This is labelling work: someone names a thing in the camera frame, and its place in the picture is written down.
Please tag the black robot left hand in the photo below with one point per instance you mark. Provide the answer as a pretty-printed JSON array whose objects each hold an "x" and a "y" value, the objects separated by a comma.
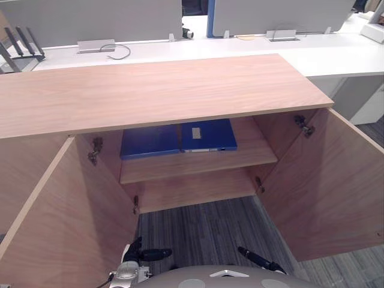
[{"x": 150, "y": 254}]

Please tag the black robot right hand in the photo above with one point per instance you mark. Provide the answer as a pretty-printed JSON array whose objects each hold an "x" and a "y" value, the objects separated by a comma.
[{"x": 258, "y": 258}]

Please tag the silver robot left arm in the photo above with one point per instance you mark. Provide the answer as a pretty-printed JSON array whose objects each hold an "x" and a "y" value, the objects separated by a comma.
[{"x": 129, "y": 273}]

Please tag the metal cabinet door hinge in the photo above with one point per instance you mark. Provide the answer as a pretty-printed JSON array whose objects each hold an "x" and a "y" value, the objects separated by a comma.
[
  {"x": 304, "y": 126},
  {"x": 259, "y": 184},
  {"x": 136, "y": 204},
  {"x": 95, "y": 151}
]

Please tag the wooden cabinet door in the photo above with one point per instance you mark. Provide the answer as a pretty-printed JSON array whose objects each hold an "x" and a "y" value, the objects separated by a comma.
[
  {"x": 324, "y": 186},
  {"x": 75, "y": 222}
]

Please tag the plain blue folder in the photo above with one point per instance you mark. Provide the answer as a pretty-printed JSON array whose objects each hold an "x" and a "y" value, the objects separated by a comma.
[{"x": 150, "y": 142}]

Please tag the blue folder with label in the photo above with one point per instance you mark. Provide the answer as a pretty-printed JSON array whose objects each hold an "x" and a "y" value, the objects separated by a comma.
[{"x": 210, "y": 135}]

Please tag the wooden office cabinet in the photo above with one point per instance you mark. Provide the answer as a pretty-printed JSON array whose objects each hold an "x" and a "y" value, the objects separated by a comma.
[{"x": 144, "y": 93}]

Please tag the white office desk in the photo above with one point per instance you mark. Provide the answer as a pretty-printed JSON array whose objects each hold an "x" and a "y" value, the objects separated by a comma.
[{"x": 315, "y": 57}]

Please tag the grey robot torso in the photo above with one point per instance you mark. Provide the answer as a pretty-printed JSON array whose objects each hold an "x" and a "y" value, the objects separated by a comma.
[{"x": 222, "y": 277}]

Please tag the black and green plug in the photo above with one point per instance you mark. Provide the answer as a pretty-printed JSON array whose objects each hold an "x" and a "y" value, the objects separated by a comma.
[{"x": 188, "y": 33}]

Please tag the grey desk partition panel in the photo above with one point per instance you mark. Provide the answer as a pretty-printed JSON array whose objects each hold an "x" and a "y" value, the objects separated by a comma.
[
  {"x": 282, "y": 13},
  {"x": 90, "y": 18}
]

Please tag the white box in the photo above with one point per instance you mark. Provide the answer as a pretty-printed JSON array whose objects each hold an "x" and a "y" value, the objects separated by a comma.
[{"x": 373, "y": 32}]

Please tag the grey partition bracket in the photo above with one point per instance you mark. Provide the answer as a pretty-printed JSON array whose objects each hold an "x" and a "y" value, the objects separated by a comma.
[
  {"x": 226, "y": 34},
  {"x": 328, "y": 30},
  {"x": 171, "y": 37}
]

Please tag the blue partition post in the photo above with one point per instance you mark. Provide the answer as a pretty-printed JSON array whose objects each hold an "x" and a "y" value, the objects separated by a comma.
[{"x": 210, "y": 18}]

